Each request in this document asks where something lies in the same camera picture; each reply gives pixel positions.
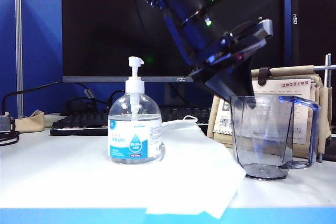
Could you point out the blue office partition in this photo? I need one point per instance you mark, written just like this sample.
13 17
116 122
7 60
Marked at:
42 45

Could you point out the beige canvas calendar stand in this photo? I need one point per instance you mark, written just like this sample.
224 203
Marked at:
286 73

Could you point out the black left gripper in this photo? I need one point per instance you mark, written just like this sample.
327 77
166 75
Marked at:
228 56

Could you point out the black keyboard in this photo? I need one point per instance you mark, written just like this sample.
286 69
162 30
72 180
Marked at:
78 124

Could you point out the black AOC monitor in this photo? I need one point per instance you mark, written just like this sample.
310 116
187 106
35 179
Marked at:
105 24

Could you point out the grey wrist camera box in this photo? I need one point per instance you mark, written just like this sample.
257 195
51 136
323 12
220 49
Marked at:
260 28

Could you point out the white face mask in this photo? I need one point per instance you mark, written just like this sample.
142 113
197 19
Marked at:
194 171

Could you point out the clear hand sanitizer pump bottle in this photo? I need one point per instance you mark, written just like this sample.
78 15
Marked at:
134 145

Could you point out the white desk calendar sheet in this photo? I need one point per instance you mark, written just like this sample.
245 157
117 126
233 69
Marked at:
299 87

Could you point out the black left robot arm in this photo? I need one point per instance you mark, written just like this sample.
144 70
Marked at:
189 3

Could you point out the black HSO monitor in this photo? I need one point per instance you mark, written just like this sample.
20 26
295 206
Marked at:
315 11

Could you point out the beige fabric pouch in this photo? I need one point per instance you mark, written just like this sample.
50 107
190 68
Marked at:
31 123

